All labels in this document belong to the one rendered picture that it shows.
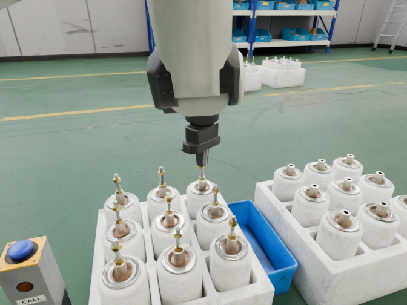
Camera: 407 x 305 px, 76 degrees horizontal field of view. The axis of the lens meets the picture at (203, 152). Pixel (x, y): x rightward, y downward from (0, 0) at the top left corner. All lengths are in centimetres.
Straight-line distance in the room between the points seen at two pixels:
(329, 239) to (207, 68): 56
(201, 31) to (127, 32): 523
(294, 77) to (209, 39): 289
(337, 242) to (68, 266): 79
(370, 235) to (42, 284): 76
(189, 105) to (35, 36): 531
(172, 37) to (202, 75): 5
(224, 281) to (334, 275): 26
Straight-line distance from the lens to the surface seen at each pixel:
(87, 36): 551
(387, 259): 84
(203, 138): 68
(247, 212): 100
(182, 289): 60
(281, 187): 88
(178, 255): 58
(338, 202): 88
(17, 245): 62
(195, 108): 39
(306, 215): 81
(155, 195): 77
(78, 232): 111
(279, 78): 305
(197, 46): 29
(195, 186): 80
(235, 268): 60
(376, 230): 82
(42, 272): 61
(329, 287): 77
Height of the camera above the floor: 71
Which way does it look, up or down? 28 degrees down
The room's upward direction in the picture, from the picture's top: straight up
